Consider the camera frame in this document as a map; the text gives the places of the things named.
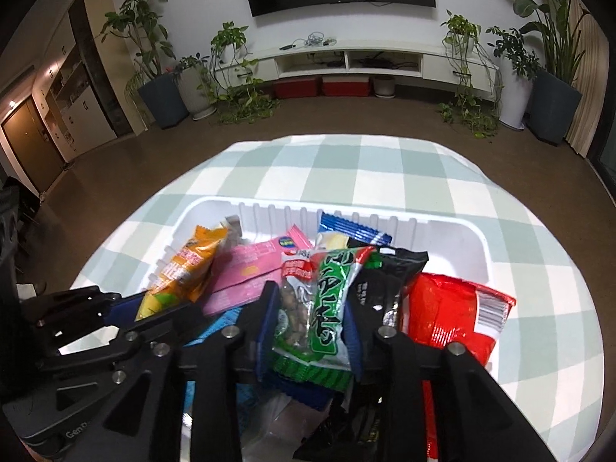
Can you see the dark grey plant pot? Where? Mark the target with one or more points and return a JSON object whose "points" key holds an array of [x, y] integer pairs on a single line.
{"points": [[553, 106]]}

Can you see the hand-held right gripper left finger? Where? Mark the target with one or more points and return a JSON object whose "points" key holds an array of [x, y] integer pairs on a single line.
{"points": [[269, 329]]}

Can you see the round white plant pot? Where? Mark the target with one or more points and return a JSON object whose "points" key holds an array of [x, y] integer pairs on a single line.
{"points": [[197, 96]]}

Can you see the built-in wall cupboard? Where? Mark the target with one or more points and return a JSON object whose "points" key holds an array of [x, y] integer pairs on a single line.
{"points": [[86, 110]]}

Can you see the large broad-leaf plant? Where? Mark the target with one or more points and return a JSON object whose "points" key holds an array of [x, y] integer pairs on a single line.
{"points": [[548, 19]]}

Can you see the wooden slat panel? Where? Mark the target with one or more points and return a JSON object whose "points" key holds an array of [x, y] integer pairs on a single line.
{"points": [[587, 82]]}

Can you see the orange green snack packet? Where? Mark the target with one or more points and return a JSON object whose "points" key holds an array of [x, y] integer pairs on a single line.
{"points": [[187, 264]]}

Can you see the pink snack packet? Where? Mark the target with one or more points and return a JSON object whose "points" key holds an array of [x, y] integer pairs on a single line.
{"points": [[245, 269]]}

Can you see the green peanut packet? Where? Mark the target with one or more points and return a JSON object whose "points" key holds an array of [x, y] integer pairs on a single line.
{"points": [[322, 317]]}

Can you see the dark green bushy plant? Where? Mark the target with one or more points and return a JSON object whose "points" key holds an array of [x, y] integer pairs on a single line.
{"points": [[515, 53]]}

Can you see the small white plant pot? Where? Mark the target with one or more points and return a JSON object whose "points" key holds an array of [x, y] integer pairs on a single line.
{"points": [[385, 86]]}

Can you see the bushy trailing vine plant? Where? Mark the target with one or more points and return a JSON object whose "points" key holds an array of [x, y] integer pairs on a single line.
{"points": [[240, 91]]}

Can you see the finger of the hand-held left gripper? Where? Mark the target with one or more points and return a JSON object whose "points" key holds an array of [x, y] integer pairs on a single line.
{"points": [[168, 325], [72, 303]]}

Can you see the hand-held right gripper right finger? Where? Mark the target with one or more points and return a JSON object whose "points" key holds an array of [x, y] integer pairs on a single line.
{"points": [[352, 344]]}

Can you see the dark glass sliding door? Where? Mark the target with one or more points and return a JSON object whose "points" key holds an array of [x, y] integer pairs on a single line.
{"points": [[607, 159]]}

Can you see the dark blue plant pot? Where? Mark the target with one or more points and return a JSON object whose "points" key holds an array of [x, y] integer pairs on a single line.
{"points": [[163, 101]]}

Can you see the thin trailing vine plant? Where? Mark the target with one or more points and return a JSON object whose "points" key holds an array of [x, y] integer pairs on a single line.
{"points": [[464, 57]]}

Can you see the blue yellow snack packet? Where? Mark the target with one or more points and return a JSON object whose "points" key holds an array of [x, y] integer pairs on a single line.
{"points": [[346, 228]]}

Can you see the white TV cabinet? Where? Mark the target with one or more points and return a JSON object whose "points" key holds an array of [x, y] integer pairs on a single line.
{"points": [[385, 53]]}

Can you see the clear pinkish snack packet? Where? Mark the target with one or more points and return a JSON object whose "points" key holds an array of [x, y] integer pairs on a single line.
{"points": [[279, 428]]}

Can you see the brown door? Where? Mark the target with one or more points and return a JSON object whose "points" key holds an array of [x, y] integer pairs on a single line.
{"points": [[26, 144]]}

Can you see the red storage box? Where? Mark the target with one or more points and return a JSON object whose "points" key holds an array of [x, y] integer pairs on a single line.
{"points": [[346, 85], [296, 87]]}

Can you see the light blue snack packet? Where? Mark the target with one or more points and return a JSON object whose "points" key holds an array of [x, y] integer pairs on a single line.
{"points": [[249, 409]]}

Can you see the white plastic tray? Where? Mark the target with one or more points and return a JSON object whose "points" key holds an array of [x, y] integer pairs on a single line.
{"points": [[433, 236]]}

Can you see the small leafy plant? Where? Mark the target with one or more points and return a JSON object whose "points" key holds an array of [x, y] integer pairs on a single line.
{"points": [[192, 62]]}

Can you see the green white checked tablecloth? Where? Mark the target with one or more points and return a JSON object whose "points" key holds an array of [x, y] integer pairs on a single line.
{"points": [[337, 168]]}

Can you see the black snack packet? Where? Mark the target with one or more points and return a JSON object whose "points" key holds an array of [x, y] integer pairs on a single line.
{"points": [[380, 279]]}

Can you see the bright red snack packet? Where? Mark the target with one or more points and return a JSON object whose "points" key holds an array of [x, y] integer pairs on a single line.
{"points": [[452, 308]]}

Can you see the tall leafy plant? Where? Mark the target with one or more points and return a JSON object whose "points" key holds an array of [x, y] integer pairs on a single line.
{"points": [[139, 24]]}

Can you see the tall white plant pot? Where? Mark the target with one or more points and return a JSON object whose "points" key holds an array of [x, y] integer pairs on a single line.
{"points": [[512, 106]]}

